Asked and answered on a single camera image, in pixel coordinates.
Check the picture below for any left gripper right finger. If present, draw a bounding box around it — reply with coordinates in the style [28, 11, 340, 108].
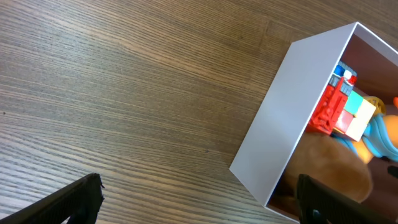
[296, 174, 394, 224]

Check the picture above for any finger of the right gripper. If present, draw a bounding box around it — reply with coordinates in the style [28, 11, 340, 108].
[387, 166, 398, 179]

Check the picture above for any red toy car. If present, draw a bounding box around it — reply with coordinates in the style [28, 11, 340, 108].
[305, 61, 357, 135]

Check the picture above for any yellow round toy wheel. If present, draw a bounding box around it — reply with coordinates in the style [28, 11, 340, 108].
[364, 96, 386, 116]

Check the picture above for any pink white open box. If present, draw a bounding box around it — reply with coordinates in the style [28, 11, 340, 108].
[230, 22, 397, 221]

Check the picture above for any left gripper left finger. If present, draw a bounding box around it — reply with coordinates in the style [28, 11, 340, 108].
[1, 173, 104, 224]

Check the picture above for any brown plush toy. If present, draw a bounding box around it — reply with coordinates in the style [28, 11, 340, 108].
[282, 133, 373, 203]

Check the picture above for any multicolour puzzle cube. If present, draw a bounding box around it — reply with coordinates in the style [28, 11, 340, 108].
[333, 91, 376, 141]

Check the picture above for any orange blue duck toy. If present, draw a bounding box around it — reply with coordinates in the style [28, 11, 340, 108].
[333, 114, 397, 164]

